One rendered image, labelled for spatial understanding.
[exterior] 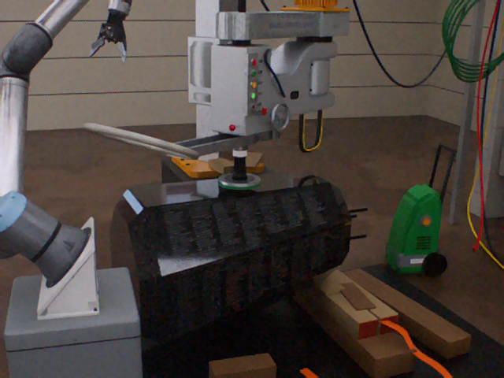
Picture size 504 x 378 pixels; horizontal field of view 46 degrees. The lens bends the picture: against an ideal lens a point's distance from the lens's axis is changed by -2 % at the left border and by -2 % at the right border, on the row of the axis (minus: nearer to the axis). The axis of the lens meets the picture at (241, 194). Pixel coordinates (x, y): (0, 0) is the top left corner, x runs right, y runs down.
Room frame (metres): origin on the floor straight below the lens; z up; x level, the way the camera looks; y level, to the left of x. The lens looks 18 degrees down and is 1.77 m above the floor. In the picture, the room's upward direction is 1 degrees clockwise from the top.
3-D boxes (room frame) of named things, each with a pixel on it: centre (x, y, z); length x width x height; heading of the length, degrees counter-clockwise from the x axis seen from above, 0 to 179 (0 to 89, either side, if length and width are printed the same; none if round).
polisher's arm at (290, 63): (3.27, -0.24, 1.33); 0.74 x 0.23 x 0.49; 142
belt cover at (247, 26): (3.25, -0.20, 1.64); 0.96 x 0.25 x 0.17; 142
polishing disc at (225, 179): (2.97, 0.01, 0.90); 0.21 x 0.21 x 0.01
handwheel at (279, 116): (2.99, -0.16, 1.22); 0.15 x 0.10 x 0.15; 142
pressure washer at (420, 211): (3.91, -1.21, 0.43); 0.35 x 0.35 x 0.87; 7
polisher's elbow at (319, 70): (3.49, -0.39, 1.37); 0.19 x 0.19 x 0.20
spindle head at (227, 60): (3.03, -0.04, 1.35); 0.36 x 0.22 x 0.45; 142
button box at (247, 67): (2.84, -0.03, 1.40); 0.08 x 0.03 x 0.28; 142
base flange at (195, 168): (3.83, 0.16, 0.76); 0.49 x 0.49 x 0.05; 22
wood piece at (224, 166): (3.57, 0.11, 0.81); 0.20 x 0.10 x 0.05; 30
